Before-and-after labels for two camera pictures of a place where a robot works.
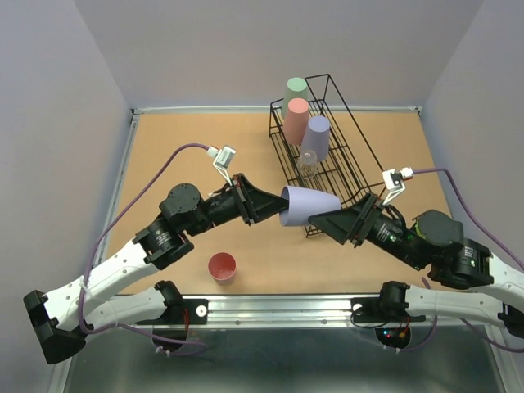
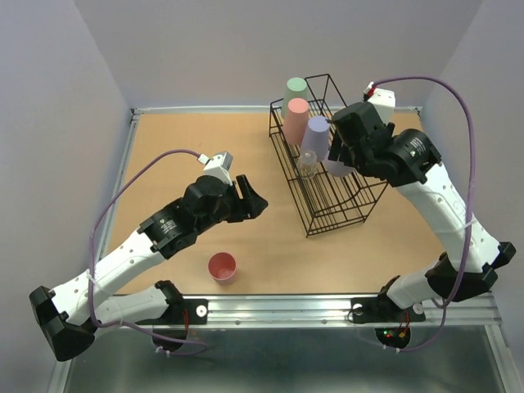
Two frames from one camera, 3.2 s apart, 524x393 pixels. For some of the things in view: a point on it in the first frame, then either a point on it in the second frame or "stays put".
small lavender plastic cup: (305, 202) → (336, 168)
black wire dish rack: (315, 145) stays put
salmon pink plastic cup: (296, 121) stays put
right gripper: (354, 222) → (339, 151)
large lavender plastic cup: (316, 137) stays put
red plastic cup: (222, 266) stays put
